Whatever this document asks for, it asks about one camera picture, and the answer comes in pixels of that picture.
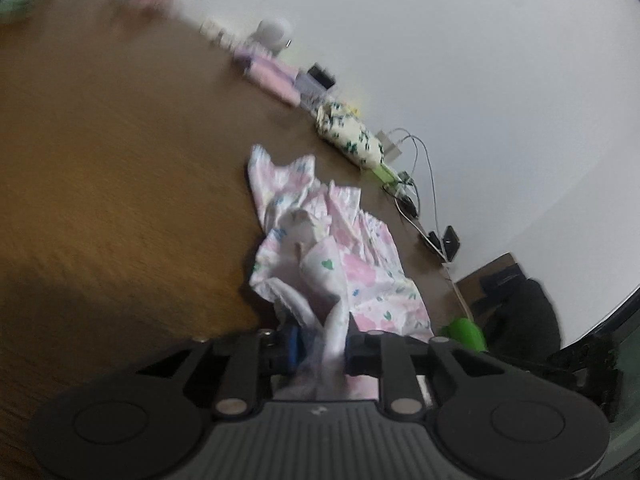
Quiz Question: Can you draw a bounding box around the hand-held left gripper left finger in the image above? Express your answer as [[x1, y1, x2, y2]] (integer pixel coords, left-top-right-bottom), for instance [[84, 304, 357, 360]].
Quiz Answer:
[[135, 326, 305, 418]]

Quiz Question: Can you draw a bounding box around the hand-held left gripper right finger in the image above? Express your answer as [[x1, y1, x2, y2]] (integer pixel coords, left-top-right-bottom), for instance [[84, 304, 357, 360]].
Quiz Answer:
[[344, 327, 506, 418]]

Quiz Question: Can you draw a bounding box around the pink floral garment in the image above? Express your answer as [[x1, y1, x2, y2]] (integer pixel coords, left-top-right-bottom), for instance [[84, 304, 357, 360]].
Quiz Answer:
[[245, 144, 435, 401]]

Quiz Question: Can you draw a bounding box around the green foam pad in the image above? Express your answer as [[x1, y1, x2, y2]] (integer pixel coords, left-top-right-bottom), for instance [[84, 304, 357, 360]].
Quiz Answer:
[[439, 317, 488, 353]]

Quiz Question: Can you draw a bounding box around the black phone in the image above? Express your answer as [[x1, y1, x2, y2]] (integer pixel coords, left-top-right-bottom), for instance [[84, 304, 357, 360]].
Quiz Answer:
[[442, 225, 461, 263]]

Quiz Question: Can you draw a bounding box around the brown wooden furniture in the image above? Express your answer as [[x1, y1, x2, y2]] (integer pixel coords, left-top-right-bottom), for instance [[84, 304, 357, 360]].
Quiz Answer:
[[457, 252, 526, 328]]

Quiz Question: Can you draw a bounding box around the dark cloth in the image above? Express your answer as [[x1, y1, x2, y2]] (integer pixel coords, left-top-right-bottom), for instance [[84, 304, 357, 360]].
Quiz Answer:
[[480, 277, 561, 366]]

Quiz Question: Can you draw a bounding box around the green transparent box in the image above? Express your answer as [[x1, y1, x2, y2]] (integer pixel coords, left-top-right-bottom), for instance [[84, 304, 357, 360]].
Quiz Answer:
[[370, 162, 401, 183]]

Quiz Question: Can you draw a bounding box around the cream floral folded garment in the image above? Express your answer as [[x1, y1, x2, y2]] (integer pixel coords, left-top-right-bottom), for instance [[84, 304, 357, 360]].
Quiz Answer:
[[315, 101, 386, 168]]

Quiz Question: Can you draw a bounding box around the pink folded cloth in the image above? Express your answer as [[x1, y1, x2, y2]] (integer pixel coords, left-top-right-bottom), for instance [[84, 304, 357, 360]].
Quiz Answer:
[[245, 56, 302, 107]]

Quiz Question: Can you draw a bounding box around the small grey device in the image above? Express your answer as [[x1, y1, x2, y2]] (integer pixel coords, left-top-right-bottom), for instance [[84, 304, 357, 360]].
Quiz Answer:
[[306, 63, 337, 88]]

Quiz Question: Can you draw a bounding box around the white round speaker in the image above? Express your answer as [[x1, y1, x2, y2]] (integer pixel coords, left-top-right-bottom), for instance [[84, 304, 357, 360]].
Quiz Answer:
[[255, 18, 293, 56]]

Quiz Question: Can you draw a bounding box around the green packet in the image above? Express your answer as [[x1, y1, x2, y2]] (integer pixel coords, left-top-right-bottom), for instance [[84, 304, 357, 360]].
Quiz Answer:
[[0, 0, 41, 18]]

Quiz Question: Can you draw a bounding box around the black cable with switch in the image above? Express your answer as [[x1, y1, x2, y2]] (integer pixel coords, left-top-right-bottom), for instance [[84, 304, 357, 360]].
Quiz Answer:
[[382, 182, 421, 221]]

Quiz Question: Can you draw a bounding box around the white charging cable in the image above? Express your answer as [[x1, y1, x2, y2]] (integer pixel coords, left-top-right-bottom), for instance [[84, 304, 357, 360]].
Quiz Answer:
[[390, 130, 443, 241]]

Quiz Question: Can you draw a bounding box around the black metal frame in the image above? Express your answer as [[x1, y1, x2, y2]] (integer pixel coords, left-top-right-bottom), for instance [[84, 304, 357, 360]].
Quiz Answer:
[[545, 285, 640, 421]]

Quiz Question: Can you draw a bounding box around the white wall plug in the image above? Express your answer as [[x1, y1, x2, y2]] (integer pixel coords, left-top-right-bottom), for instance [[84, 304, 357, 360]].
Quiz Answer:
[[200, 17, 233, 48]]

